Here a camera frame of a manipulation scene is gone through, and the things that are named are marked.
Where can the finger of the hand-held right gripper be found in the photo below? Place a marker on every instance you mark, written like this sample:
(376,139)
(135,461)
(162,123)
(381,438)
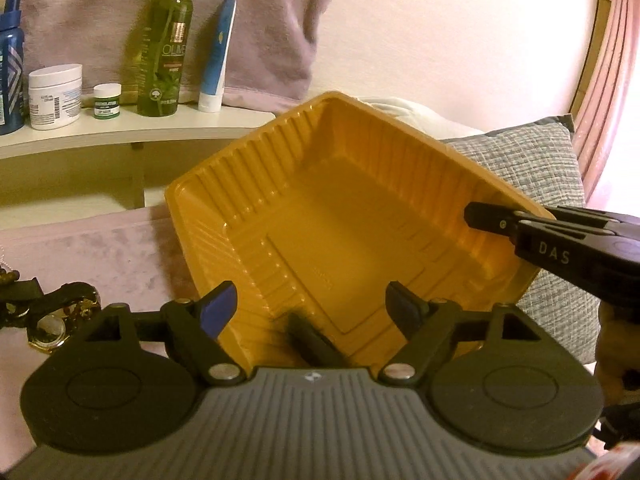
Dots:
(585,215)
(487,217)

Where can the white pillow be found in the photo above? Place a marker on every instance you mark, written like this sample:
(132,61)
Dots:
(430,120)

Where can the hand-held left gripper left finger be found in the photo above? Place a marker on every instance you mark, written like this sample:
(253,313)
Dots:
(220,306)

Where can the small green-label jar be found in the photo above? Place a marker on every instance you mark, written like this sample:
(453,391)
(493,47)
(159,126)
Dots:
(107,102)

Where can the green spray bottle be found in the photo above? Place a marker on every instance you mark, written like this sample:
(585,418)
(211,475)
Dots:
(162,60)

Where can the pink velvet blanket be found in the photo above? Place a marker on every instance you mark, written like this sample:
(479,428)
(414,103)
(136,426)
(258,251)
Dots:
(100,250)

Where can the grey woven pillow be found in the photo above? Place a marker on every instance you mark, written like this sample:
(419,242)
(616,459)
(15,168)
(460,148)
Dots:
(525,170)

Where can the white cream jar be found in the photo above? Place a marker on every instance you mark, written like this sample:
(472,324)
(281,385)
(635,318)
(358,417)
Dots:
(55,97)

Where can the black oblong object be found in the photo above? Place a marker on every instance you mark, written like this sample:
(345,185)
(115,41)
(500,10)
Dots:
(312,342)

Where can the pink curtain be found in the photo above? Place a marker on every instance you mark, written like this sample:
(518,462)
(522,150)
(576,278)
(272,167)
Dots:
(605,85)

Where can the white shelf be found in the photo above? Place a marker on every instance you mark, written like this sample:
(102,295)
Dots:
(150,130)

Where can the person's right hand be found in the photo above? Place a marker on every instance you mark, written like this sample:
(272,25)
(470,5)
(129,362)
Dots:
(612,340)

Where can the dark blue bottle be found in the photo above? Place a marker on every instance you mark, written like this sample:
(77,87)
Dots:
(10,70)

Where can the purple towel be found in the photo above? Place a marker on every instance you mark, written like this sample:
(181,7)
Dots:
(90,10)

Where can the blue and white tube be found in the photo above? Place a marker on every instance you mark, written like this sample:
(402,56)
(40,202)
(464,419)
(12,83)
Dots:
(215,60)

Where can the yellow plastic tray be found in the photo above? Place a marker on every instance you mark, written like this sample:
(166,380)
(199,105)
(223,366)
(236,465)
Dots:
(350,210)

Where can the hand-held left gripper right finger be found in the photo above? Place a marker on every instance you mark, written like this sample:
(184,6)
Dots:
(402,306)

